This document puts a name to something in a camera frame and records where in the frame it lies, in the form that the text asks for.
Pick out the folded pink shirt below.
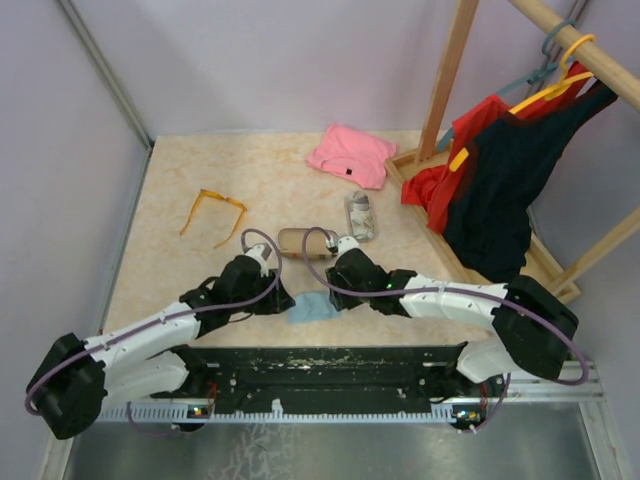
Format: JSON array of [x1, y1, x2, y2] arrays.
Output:
[[306, 123, 398, 190]]

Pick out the dark navy shirt hanging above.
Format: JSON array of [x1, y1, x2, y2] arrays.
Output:
[[443, 81, 618, 283]]

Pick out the red shirt hanging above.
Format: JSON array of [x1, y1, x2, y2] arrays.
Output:
[[401, 62, 588, 234]]

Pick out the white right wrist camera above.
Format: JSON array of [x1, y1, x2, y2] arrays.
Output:
[[326, 235, 360, 257]]

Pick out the teal hanger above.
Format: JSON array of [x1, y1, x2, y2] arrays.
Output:
[[439, 18, 576, 151]]

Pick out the wooden clothes rack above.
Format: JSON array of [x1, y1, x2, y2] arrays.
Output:
[[384, 0, 640, 306]]

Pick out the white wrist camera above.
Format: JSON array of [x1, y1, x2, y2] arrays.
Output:
[[326, 235, 360, 257], [244, 243, 273, 261]]

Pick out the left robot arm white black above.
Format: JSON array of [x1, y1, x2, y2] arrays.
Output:
[[25, 250, 295, 440]]

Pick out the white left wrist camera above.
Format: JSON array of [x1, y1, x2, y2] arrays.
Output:
[[244, 243, 273, 261]]

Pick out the orange sunglasses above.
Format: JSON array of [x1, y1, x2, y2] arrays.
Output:
[[178, 188, 249, 250]]

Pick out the brown striped glasses case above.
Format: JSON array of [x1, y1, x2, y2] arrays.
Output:
[[278, 228, 337, 260]]

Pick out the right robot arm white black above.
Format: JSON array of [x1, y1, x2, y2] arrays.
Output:
[[325, 248, 579, 396]]

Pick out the light blue cloth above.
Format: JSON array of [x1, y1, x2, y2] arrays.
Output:
[[288, 291, 339, 325]]

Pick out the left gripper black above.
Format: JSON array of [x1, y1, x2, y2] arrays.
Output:
[[231, 268, 296, 315]]

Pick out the map print glasses case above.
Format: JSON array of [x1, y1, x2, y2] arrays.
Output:
[[345, 191, 376, 243]]

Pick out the yellow hanger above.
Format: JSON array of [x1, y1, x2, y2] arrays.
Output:
[[437, 35, 595, 172]]

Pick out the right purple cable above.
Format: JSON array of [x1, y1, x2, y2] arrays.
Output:
[[301, 226, 591, 434]]

